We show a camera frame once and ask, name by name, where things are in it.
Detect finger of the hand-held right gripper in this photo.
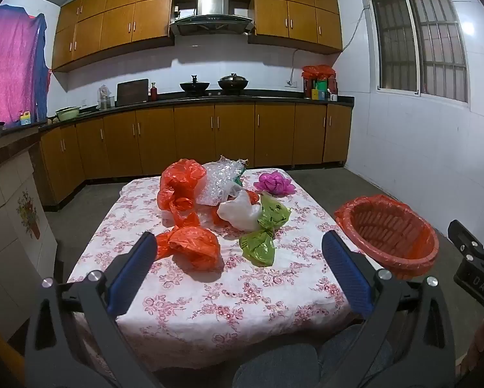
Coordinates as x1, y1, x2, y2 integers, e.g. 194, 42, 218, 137
448, 219, 484, 260

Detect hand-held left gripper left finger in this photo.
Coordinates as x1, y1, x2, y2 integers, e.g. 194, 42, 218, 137
24, 231, 164, 388

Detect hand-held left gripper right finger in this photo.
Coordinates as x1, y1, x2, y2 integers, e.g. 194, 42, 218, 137
321, 230, 457, 388

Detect red wastebasket with orange liner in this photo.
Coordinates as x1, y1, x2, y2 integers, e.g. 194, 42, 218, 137
334, 195, 440, 280

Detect knotted orange plastic bag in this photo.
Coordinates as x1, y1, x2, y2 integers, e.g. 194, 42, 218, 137
155, 225, 225, 271

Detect light green plastic bag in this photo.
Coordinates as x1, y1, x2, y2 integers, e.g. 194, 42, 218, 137
239, 194, 292, 267

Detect large orange plastic bag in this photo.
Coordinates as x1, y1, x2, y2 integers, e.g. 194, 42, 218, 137
157, 159, 208, 228

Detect pink plastic bag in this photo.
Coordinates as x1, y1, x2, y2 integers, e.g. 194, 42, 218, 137
253, 171, 297, 197

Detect white plastic bag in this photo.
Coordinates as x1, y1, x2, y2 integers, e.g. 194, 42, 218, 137
217, 189, 263, 231

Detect clear bubble wrap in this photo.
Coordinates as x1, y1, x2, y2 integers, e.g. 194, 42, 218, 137
193, 155, 248, 207

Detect person's right leg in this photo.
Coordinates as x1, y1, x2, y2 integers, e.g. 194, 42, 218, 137
318, 323, 392, 388

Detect person's leg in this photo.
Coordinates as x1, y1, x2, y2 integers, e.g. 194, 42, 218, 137
231, 343, 319, 388
318, 323, 392, 388

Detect floral tablecloth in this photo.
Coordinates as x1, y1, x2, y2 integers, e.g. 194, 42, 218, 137
66, 166, 366, 372

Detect person's left leg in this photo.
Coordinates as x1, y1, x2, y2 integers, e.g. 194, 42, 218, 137
231, 343, 319, 388

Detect tiled counter with flower decal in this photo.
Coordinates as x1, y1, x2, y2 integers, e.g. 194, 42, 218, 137
0, 123, 59, 340

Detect wooden lower cabinets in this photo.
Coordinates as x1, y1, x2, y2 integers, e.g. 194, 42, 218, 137
38, 101, 353, 213

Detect wooden cabinets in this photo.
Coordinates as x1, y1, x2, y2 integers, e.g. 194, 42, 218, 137
38, 101, 353, 213
51, 0, 343, 73

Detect green basin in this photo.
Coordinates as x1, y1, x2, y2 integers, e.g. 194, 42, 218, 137
55, 106, 81, 122

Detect clear bagged jar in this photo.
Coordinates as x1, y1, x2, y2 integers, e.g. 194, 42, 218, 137
96, 84, 114, 111

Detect dark cutting board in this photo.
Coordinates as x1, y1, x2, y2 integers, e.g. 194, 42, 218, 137
116, 79, 149, 106

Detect red bag covered items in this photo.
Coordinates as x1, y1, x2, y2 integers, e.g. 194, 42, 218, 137
303, 76, 339, 98

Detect black kitchen countertop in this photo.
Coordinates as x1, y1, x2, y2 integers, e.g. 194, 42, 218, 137
38, 94, 355, 132

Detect barred window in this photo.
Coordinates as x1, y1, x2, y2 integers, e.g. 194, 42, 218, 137
361, 0, 471, 108

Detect red plastic bag cover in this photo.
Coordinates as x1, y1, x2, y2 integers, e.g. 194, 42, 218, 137
301, 65, 336, 80

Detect black wok with lid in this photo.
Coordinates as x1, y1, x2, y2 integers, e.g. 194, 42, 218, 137
218, 73, 250, 92

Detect pink and blue curtain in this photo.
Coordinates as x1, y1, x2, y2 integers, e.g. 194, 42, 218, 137
0, 4, 50, 125

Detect wooden upper cabinets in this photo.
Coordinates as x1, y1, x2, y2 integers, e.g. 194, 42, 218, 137
51, 0, 343, 73

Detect steel range hood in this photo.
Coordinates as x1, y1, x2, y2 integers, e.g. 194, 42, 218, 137
169, 0, 255, 37

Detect black wok with handle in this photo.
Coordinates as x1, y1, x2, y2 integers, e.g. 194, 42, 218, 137
179, 75, 211, 97

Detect grey power cable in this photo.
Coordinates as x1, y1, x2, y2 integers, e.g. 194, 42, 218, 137
291, 48, 304, 83

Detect thin wall wire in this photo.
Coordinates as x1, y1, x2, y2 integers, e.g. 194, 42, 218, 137
341, 6, 368, 51

